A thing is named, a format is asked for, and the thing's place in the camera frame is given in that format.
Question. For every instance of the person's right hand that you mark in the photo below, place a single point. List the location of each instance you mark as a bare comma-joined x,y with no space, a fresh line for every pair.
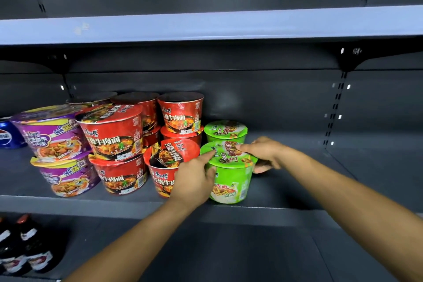
269,153

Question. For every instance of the person's left hand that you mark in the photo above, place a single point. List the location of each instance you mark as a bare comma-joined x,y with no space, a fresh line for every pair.
193,182

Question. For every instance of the green cup noodle bowl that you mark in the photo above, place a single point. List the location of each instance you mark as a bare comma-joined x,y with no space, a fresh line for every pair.
231,179
226,130

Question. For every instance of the dark metal store shelving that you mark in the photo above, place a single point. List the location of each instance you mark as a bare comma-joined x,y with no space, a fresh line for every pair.
281,103

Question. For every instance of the person's right forearm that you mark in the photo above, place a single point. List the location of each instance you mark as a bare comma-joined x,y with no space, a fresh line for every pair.
357,212

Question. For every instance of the person's left forearm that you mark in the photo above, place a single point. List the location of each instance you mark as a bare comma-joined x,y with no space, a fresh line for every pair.
132,248

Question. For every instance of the row of dark glass bottles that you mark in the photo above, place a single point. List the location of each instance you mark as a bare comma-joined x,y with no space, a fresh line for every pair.
29,248

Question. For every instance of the row of blue soda cans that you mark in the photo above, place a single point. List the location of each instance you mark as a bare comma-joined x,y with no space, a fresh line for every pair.
10,134

